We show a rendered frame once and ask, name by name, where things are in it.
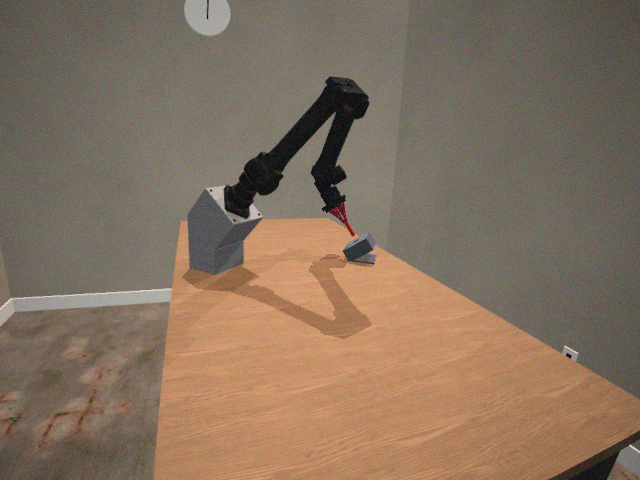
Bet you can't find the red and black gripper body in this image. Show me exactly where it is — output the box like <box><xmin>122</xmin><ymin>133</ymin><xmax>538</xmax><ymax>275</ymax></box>
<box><xmin>321</xmin><ymin>186</ymin><xmax>346</xmax><ymax>213</ymax></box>

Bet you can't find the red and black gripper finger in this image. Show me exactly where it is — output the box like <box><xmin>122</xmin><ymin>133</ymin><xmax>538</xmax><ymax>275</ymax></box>
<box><xmin>337</xmin><ymin>202</ymin><xmax>348</xmax><ymax>222</ymax></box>
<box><xmin>330</xmin><ymin>207</ymin><xmax>344</xmax><ymax>223</ymax></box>

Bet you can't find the grey sloped panel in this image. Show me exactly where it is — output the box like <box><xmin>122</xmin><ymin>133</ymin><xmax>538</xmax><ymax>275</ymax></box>
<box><xmin>343</xmin><ymin>232</ymin><xmax>377</xmax><ymax>264</ymax></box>

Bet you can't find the red rectangular block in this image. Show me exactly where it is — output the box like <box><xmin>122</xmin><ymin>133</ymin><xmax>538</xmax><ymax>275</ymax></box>
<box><xmin>343</xmin><ymin>219</ymin><xmax>355</xmax><ymax>237</ymax></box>

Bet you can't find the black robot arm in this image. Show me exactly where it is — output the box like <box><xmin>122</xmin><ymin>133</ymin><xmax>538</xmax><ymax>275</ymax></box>
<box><xmin>224</xmin><ymin>76</ymin><xmax>369</xmax><ymax>219</ymax></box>

